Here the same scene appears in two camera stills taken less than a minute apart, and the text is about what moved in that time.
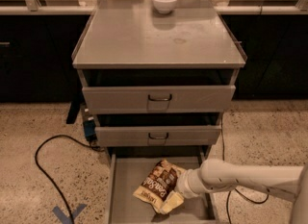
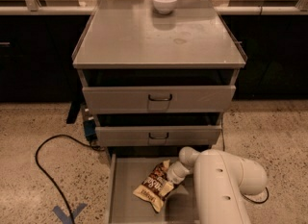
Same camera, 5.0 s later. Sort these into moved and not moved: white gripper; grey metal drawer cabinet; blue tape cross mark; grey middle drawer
Moved: white gripper
Not moved: blue tape cross mark; grey metal drawer cabinet; grey middle drawer
